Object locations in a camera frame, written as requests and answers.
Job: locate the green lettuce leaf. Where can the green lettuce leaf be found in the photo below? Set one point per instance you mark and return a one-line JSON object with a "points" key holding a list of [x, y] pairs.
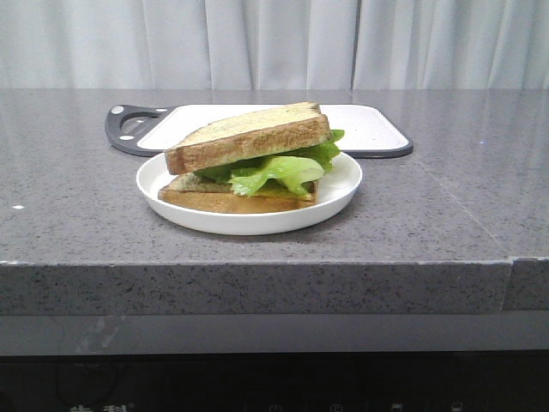
{"points": [[293, 170]]}

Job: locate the toast bread slice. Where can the toast bread slice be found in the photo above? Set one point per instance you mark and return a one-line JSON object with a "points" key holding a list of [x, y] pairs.
{"points": [[193, 192], [250, 135]]}

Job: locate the white grey-rimmed cutting board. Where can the white grey-rimmed cutting board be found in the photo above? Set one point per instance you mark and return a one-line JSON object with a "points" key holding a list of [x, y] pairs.
{"points": [[148, 131]]}

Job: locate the white round plate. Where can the white round plate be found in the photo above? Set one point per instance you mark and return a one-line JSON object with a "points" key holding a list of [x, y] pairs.
{"points": [[335, 191]]}

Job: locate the white pleated curtain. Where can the white pleated curtain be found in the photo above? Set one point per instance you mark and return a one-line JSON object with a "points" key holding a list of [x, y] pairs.
{"points": [[273, 45]]}

